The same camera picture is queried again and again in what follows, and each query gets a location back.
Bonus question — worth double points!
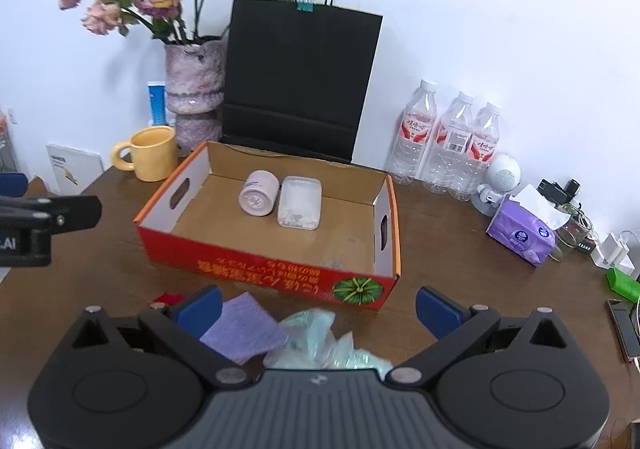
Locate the red artificial rose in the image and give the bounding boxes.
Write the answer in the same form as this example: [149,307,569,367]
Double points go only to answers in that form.
[149,293,184,309]

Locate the purple knitted pouch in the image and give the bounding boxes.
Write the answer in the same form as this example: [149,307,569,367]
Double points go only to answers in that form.
[200,292,288,365]

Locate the iridescent plastic wrap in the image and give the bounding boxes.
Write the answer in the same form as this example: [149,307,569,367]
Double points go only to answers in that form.
[262,308,393,379]

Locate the green plastic object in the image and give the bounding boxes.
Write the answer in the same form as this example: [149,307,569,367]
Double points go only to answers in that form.
[605,267,640,303]

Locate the purple tissue pack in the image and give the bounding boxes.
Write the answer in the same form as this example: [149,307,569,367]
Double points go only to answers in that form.
[486,185,570,267]

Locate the pink round jar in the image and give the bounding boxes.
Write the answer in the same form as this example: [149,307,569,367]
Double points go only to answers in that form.
[239,170,280,217]

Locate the red cardboard box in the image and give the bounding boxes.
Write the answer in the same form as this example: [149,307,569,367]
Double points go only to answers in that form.
[134,143,401,309]

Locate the yellow mug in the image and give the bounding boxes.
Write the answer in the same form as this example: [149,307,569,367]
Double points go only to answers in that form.
[111,125,178,183]

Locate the white plastic container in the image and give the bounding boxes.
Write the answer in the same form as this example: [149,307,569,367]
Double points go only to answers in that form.
[277,175,322,230]

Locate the white robot toy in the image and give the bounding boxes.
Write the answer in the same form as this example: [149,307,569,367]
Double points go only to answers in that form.
[471,154,522,217]

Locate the water bottle left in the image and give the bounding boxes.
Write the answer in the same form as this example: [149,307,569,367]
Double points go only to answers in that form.
[387,80,437,185]

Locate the water bottle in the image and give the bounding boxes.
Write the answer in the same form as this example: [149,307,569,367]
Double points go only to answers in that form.
[387,80,437,185]
[448,102,501,201]
[423,91,474,195]

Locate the small glass jar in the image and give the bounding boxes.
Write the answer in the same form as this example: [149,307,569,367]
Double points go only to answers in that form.
[555,212,592,249]

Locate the black adapter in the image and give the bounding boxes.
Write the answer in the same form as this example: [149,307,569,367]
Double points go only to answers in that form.
[537,180,580,206]

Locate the white charger plug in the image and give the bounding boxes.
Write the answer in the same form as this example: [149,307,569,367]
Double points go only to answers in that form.
[590,233,634,276]

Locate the water bottle right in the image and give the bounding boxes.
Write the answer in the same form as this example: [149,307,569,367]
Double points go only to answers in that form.
[448,102,501,201]

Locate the blue white tube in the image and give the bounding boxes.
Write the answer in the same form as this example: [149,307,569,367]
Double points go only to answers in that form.
[148,82,167,126]

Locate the smartphone on table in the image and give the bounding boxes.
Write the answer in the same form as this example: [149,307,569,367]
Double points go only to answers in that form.
[606,299,640,362]

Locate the water bottle middle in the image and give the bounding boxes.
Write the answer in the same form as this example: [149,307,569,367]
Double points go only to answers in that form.
[423,91,474,195]

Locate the purple ceramic vase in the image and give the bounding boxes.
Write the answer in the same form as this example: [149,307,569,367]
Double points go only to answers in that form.
[165,40,226,150]

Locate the black paper bag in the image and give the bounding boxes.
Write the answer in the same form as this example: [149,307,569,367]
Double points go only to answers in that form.
[221,0,383,163]

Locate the green binder clip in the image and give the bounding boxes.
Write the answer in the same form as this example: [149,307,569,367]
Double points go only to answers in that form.
[297,2,314,13]

